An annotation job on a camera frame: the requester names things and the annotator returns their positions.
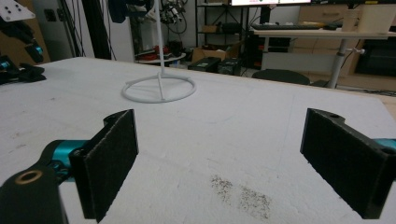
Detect black metal shelf rack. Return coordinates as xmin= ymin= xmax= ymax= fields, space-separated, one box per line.
xmin=195 ymin=0 xmax=254 ymax=48

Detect black appliance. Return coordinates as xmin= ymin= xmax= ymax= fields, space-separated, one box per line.
xmin=355 ymin=38 xmax=396 ymax=77

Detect black hanging cables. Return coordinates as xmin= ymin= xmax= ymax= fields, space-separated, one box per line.
xmin=59 ymin=0 xmax=87 ymax=59

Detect black wall socket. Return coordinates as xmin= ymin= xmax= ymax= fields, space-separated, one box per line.
xmin=43 ymin=8 xmax=57 ymax=22

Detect black metal post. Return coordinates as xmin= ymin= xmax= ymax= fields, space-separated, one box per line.
xmin=80 ymin=0 xmax=112 ymax=61

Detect black keyboard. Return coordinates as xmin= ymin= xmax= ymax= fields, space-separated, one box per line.
xmin=252 ymin=23 xmax=326 ymax=32

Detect black computer tower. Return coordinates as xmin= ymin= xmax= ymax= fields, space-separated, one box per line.
xmin=246 ymin=33 xmax=292 ymax=70

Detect monitor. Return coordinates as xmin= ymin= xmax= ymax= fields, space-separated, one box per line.
xmin=230 ymin=0 xmax=312 ymax=24

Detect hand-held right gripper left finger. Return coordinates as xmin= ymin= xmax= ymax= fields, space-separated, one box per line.
xmin=68 ymin=108 xmax=139 ymax=223

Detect brown cardboard board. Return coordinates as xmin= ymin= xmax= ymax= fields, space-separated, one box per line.
xmin=0 ymin=0 xmax=51 ymax=66

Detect beige desk with grey leg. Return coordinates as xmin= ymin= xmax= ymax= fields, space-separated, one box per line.
xmin=252 ymin=28 xmax=396 ymax=90

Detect open cardboard box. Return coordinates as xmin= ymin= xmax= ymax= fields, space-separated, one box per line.
xmin=191 ymin=45 xmax=236 ymax=63

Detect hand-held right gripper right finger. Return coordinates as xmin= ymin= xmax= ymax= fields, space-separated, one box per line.
xmin=300 ymin=107 xmax=396 ymax=220

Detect beige box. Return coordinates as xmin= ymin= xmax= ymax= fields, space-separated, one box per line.
xmin=358 ymin=3 xmax=396 ymax=34

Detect black box with green label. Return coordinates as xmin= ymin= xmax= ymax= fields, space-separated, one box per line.
xmin=187 ymin=56 xmax=222 ymax=73

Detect white ring-base stand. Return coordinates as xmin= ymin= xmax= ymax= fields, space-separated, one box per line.
xmin=120 ymin=0 xmax=198 ymax=105

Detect wooden drawer cabinet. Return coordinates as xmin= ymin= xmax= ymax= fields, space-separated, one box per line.
xmin=293 ymin=3 xmax=396 ymax=55

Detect round white table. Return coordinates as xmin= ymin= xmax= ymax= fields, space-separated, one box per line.
xmin=135 ymin=51 xmax=187 ymax=65

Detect plain black box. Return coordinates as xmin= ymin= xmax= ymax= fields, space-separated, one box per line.
xmin=217 ymin=57 xmax=243 ymax=77

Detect red tool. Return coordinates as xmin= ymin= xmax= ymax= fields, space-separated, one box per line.
xmin=141 ymin=45 xmax=172 ymax=62

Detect black chair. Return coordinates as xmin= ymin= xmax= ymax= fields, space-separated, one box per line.
xmin=251 ymin=68 xmax=311 ymax=86

